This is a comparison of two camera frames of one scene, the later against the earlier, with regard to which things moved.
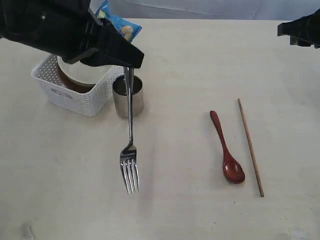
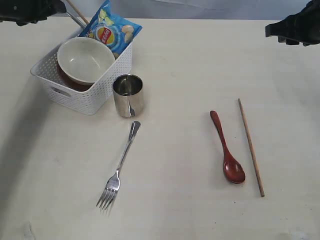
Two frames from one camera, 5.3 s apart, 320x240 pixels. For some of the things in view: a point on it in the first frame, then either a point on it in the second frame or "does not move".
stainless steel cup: x=121 y=96 does not move
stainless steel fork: x=128 y=158 to x=113 y=185
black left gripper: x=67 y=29 to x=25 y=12
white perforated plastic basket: x=46 y=75 does not move
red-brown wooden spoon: x=232 y=170 does not move
